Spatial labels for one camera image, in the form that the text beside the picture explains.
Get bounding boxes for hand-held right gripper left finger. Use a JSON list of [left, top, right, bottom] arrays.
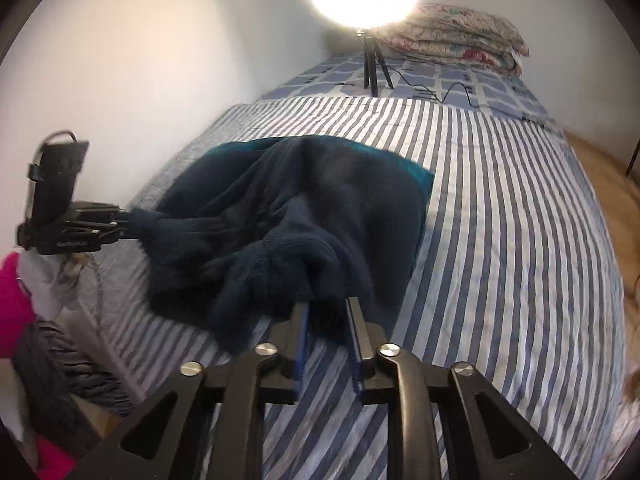
[[65, 301, 312, 480]]

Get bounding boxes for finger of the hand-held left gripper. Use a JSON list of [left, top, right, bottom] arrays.
[[75, 201, 132, 223], [92, 220, 136, 241]]

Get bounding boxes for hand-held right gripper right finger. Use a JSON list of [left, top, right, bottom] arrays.
[[346, 296, 581, 480]]

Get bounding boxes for teal plaid fleece jacket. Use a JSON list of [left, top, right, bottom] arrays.
[[127, 135, 435, 356]]

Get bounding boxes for person's left forearm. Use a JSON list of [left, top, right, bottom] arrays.
[[0, 252, 36, 358]]

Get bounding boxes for person's left hand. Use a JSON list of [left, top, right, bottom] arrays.
[[17, 250, 86, 321]]

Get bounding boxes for person's grey striped pants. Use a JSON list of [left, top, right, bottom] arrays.
[[12, 320, 138, 441]]

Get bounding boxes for black tripod stand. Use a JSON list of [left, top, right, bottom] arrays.
[[352, 0, 394, 98]]

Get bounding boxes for folded floral quilt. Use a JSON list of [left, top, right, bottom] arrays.
[[382, 2, 530, 77]]

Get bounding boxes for black cable on bed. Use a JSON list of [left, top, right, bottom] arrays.
[[387, 67, 483, 110]]

